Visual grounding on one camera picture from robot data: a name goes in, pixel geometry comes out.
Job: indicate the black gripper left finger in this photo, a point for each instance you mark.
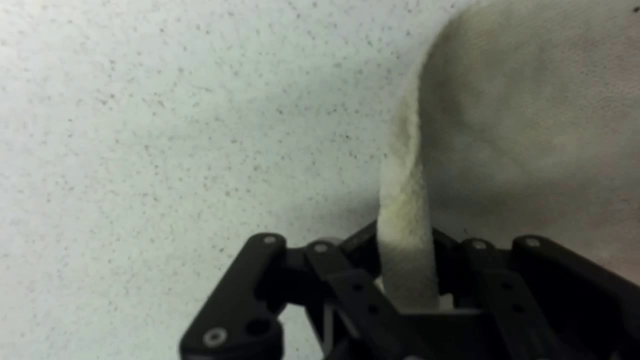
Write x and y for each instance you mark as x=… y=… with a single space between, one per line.
x=267 y=301

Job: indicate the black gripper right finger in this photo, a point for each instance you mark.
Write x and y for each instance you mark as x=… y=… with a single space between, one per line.
x=553 y=301

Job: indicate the stained beige cloth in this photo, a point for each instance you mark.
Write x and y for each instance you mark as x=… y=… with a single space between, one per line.
x=527 y=120

